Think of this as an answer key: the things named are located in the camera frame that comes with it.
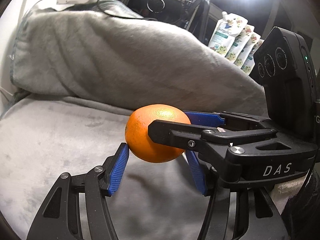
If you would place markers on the white refill pouch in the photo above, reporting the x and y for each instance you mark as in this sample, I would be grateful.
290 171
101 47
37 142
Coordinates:
249 62
225 32
247 49
239 43

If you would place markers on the black tripod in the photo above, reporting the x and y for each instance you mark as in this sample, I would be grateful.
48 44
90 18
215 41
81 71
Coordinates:
195 16

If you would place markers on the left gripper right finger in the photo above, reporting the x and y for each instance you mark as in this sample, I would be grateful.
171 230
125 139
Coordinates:
235 214

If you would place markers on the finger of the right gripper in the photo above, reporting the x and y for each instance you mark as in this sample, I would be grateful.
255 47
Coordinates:
215 118
216 143

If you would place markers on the white gloved right hand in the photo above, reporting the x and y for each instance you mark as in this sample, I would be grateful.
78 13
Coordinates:
283 192

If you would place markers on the black right camera box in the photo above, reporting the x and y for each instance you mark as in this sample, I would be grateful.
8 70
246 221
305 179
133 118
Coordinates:
283 66

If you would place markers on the grey seat cushion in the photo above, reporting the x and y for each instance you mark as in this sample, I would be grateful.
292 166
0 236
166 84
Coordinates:
44 136

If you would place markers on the grey back pillow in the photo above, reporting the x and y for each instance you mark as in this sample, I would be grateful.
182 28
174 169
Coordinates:
126 63

